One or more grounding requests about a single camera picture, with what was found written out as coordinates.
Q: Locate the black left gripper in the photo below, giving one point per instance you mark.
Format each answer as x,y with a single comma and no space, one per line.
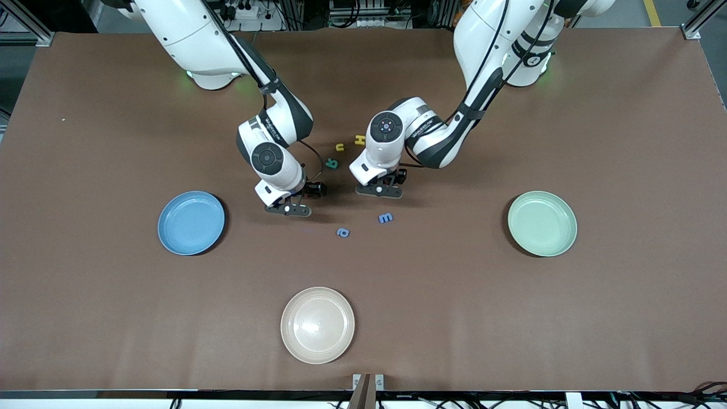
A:
400,176

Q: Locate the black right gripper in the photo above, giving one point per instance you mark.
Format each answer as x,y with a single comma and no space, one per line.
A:
314,189

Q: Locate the teal uppercase letter R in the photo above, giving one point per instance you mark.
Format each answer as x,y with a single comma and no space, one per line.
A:
331,163

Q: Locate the blue lowercase letter m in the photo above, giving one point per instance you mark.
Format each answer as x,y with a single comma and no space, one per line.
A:
385,218

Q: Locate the blue lowercase letter a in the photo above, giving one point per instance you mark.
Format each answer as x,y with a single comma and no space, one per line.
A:
347,233

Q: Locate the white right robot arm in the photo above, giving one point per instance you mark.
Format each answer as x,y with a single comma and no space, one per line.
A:
187,34

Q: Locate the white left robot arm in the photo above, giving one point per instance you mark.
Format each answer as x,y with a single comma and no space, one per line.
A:
483,34

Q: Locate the blue plate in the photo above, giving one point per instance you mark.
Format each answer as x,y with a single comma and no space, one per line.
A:
191,222

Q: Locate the beige plate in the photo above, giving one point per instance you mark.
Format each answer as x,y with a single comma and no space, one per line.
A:
317,325

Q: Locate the brown table cover sheet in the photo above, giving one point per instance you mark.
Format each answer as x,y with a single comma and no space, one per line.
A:
454,318

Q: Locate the green plate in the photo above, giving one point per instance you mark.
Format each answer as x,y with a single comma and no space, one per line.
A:
542,223

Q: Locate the metal equipment rack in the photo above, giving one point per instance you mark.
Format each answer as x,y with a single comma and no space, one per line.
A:
369,11

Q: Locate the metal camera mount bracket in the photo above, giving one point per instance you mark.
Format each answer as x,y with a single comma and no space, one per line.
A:
368,386

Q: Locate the aluminium frame profile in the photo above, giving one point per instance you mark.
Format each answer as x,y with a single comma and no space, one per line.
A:
701,23
37,28

